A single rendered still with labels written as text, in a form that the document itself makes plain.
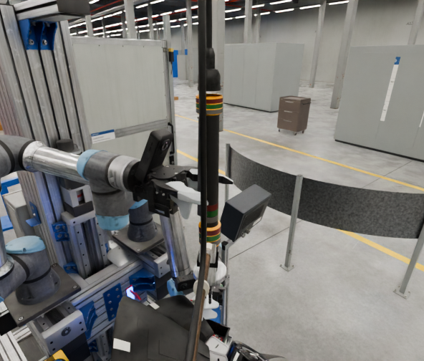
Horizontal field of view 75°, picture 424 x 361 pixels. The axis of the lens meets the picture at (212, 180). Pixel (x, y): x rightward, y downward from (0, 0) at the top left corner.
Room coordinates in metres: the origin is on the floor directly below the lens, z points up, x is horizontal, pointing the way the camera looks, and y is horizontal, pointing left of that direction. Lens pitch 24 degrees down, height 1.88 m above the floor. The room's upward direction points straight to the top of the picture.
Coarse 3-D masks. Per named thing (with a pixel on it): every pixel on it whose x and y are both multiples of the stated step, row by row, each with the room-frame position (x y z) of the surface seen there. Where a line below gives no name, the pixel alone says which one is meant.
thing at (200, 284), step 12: (204, 0) 0.37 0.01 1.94; (204, 12) 0.37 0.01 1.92; (204, 24) 0.37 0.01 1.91; (204, 36) 0.37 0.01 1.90; (204, 48) 0.37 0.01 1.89; (204, 60) 0.37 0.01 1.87; (204, 72) 0.37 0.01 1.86; (204, 84) 0.37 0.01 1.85; (204, 96) 0.37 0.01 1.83; (204, 108) 0.37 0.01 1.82; (204, 120) 0.37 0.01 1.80; (204, 132) 0.37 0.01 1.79; (204, 144) 0.37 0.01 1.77; (204, 156) 0.36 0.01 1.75; (204, 168) 0.36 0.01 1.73; (204, 180) 0.36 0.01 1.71; (204, 192) 0.36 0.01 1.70; (204, 204) 0.36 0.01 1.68; (204, 216) 0.36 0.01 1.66; (204, 228) 0.36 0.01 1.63; (204, 240) 0.36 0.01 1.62; (204, 252) 0.35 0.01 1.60; (204, 264) 0.34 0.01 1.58; (204, 276) 0.33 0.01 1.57; (204, 288) 0.32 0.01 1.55; (192, 324) 0.25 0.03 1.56; (192, 336) 0.23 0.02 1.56; (192, 348) 0.22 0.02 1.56; (192, 360) 0.21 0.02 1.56
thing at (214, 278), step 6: (198, 252) 0.43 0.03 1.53; (210, 252) 0.41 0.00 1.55; (216, 252) 0.43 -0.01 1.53; (198, 258) 0.42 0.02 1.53; (216, 258) 0.42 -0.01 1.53; (198, 264) 0.41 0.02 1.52; (210, 264) 0.41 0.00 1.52; (216, 264) 0.41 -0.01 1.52; (222, 264) 0.47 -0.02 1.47; (198, 270) 0.45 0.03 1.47; (210, 270) 0.42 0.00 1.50; (222, 270) 0.45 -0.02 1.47; (210, 276) 0.42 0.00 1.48; (216, 276) 0.44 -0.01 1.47; (222, 276) 0.44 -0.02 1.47; (210, 282) 0.42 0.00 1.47; (216, 282) 0.43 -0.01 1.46
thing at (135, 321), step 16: (128, 304) 0.41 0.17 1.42; (144, 304) 0.43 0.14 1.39; (128, 320) 0.37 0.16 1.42; (144, 320) 0.39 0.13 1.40; (160, 320) 0.41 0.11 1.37; (112, 336) 0.33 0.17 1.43; (128, 336) 0.34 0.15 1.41; (144, 336) 0.36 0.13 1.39; (160, 336) 0.37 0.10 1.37; (176, 336) 0.39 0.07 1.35; (112, 352) 0.30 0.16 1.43; (128, 352) 0.32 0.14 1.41; (144, 352) 0.33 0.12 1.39; (160, 352) 0.34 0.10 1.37; (176, 352) 0.36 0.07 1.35; (208, 352) 0.40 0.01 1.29
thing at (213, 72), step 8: (208, 48) 0.45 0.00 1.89; (208, 56) 0.45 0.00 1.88; (208, 64) 0.45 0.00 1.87; (208, 72) 0.44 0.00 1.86; (216, 72) 0.45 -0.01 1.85; (208, 80) 0.44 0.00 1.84; (216, 80) 0.44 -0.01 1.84; (208, 88) 0.44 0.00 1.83; (216, 88) 0.44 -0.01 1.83; (216, 248) 0.45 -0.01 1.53
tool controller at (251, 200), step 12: (252, 192) 1.26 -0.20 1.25; (264, 192) 1.28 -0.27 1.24; (228, 204) 1.13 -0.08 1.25; (240, 204) 1.14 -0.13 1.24; (252, 204) 1.16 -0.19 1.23; (264, 204) 1.24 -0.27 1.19; (228, 216) 1.13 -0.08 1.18; (240, 216) 1.09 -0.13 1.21; (252, 216) 1.16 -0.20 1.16; (228, 228) 1.13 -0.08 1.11; (240, 228) 1.11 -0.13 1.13
